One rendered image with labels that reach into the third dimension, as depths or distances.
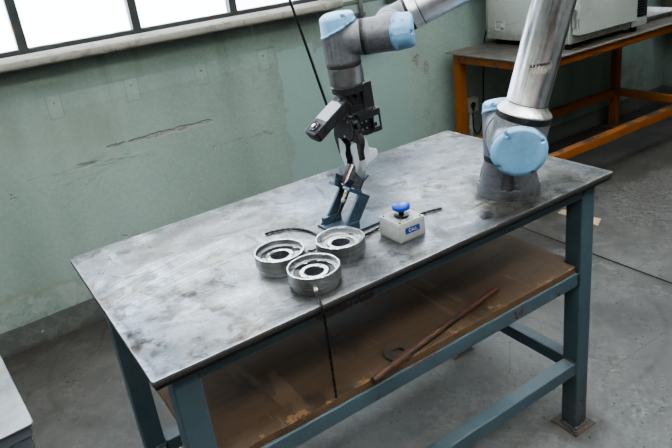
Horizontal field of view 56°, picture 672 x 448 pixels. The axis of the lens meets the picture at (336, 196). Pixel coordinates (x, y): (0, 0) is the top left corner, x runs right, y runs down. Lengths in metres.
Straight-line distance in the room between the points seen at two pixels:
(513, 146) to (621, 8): 2.25
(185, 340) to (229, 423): 0.26
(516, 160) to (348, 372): 0.58
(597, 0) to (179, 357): 2.73
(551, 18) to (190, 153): 1.91
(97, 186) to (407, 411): 1.53
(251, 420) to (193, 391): 0.23
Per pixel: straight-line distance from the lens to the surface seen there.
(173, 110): 2.83
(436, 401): 2.19
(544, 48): 1.35
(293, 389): 1.41
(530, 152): 1.37
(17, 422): 1.35
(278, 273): 1.29
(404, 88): 3.46
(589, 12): 3.34
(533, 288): 1.69
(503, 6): 3.56
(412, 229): 1.38
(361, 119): 1.39
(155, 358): 1.15
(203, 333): 1.18
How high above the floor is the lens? 1.42
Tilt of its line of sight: 22 degrees down
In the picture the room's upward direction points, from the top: 7 degrees counter-clockwise
